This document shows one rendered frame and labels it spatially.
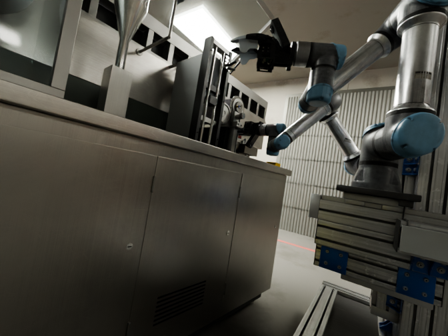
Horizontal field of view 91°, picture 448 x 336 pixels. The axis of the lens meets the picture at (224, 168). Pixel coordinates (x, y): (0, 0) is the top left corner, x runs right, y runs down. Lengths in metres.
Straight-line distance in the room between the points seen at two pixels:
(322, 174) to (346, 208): 3.35
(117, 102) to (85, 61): 0.34
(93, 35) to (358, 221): 1.41
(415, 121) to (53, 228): 0.97
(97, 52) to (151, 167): 0.79
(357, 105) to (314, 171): 1.30
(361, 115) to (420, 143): 3.61
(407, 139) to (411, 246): 0.28
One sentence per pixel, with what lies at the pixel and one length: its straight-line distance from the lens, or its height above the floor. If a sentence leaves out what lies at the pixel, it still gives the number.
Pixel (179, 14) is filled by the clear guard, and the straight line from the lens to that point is 1.68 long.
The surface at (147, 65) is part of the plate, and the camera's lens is 1.50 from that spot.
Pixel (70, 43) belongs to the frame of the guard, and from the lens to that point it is 0.75.
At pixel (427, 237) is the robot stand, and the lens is 0.78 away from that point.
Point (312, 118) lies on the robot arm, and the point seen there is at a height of 1.16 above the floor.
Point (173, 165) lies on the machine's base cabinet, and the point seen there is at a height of 0.79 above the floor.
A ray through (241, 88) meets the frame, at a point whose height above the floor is 1.60.
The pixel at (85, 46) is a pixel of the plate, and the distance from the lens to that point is 1.38.
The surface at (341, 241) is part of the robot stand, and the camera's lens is 0.90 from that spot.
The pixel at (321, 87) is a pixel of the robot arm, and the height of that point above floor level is 1.10.
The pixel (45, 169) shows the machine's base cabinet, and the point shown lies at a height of 0.73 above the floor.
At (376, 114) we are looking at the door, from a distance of 4.39.
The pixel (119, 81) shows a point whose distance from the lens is 1.10.
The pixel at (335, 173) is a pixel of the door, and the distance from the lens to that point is 4.21.
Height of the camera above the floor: 0.78
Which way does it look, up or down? 3 degrees up
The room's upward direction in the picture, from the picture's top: 9 degrees clockwise
